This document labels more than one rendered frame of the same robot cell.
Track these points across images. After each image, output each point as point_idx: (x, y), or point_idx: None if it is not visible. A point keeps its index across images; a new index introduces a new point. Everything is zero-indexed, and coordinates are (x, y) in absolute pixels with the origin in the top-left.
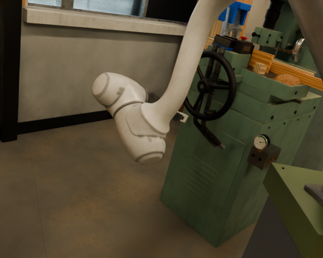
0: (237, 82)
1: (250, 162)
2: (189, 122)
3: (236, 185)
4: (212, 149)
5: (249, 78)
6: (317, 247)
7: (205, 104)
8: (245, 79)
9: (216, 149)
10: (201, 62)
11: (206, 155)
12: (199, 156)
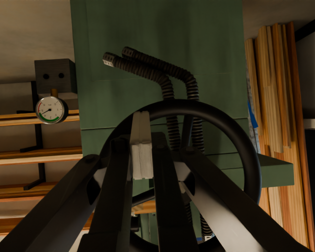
0: (148, 180)
1: (59, 60)
2: (222, 56)
3: (76, 0)
4: (151, 35)
5: (137, 188)
6: None
7: (175, 129)
8: (143, 183)
9: (142, 39)
10: (240, 172)
11: (158, 16)
12: (173, 3)
